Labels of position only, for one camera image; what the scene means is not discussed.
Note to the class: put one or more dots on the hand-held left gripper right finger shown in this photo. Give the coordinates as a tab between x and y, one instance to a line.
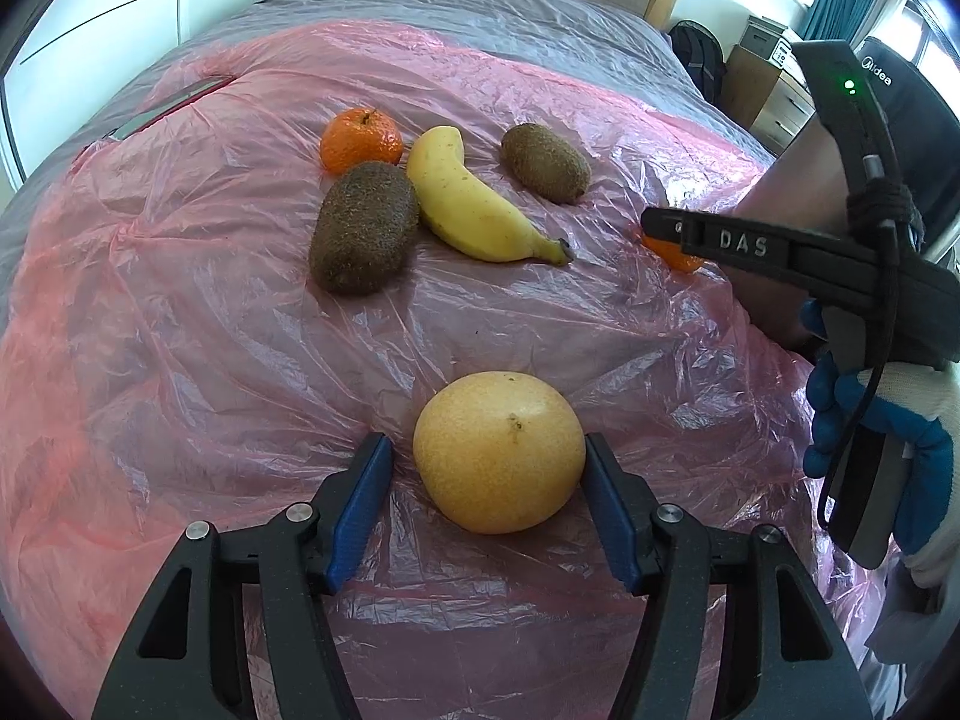
611	510

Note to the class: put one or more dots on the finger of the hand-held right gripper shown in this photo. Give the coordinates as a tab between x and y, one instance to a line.
739	244

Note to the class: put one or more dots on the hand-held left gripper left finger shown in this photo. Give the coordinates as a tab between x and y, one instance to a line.
360	510

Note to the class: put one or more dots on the large yellow pear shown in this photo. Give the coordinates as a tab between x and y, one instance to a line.
499	457

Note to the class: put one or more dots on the yellow banana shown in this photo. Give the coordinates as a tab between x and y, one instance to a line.
465	202

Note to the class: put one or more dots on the orange mandarin with stem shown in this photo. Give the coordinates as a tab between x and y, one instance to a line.
360	142

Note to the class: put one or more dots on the person's right forearm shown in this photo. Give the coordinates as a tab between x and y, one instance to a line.
915	630

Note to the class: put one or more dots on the person's right hand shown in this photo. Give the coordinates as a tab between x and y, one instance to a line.
926	457

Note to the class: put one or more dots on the wooden dresser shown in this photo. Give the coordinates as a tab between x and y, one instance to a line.
757	82

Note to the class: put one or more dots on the pink plastic sheet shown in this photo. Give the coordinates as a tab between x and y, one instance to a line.
225	390

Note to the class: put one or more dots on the black backpack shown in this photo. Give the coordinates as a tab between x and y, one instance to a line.
697	60

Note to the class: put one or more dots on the brown kiwi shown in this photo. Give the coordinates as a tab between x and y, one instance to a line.
544	163
364	229

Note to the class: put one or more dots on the white printer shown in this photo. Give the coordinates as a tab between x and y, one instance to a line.
765	34

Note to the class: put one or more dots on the purple bed cover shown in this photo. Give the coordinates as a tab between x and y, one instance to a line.
450	7

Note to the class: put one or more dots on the grey flat device red edge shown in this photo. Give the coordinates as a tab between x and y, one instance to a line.
172	106

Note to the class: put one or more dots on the white wardrobe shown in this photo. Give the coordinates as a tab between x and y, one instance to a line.
112	15

